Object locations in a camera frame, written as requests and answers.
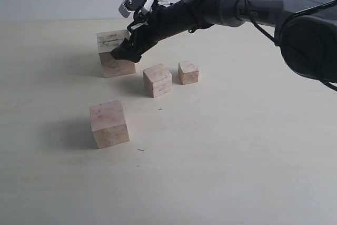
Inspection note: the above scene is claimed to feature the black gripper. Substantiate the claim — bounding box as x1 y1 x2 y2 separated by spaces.
110 1 196 63

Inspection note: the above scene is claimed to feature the third largest wooden cube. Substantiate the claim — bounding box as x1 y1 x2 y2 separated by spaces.
143 63 173 98

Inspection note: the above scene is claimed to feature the smallest wooden cube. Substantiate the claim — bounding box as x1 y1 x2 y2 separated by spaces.
178 61 199 85

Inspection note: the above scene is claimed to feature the second largest wooden cube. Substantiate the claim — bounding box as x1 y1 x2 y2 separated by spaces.
90 100 130 149

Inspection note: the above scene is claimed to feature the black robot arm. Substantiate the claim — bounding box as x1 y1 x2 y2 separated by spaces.
111 0 336 88

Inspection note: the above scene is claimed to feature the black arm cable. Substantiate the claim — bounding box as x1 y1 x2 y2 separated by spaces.
236 0 337 91

